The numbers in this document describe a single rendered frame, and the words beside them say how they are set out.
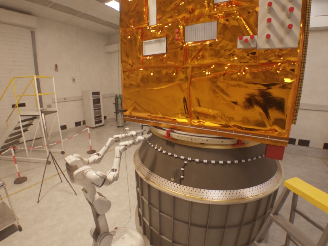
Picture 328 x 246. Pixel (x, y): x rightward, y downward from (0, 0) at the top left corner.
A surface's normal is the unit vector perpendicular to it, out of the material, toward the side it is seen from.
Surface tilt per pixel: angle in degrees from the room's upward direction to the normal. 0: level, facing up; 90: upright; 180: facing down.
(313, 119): 90
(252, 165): 62
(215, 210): 90
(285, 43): 90
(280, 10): 90
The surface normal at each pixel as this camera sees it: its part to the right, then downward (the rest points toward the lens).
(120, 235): 0.74, -0.13
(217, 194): -0.08, -0.54
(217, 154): -0.11, -0.25
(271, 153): -0.53, 0.20
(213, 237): -0.07, 0.24
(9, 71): 0.86, 0.12
